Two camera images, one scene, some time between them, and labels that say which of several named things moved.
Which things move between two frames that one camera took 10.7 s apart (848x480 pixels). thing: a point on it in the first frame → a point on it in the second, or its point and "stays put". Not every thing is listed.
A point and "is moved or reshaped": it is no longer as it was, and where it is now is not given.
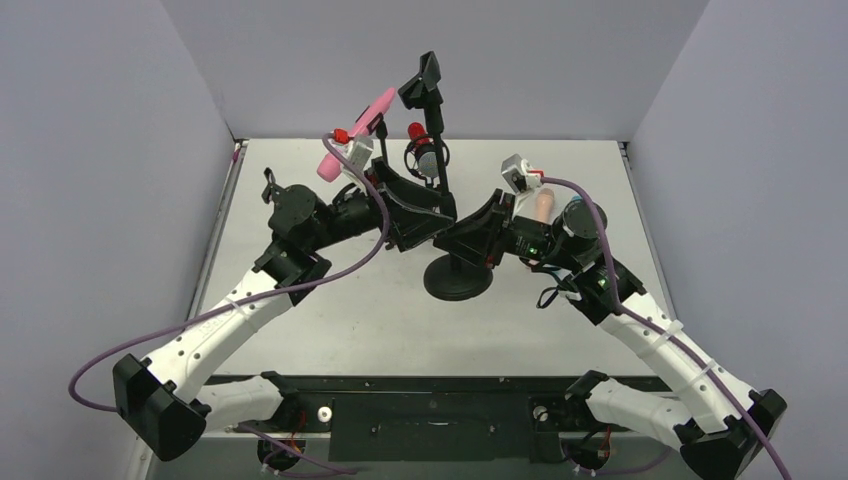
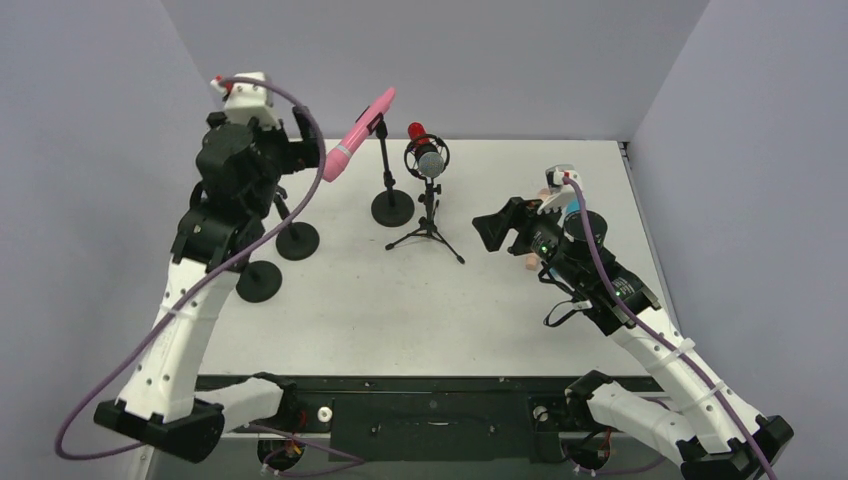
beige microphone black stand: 454,282 is moved or reshaped
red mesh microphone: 428,159 stays put
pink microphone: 330,167 stays put
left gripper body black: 355,215 → 290,156
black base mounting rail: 440,418 stays put
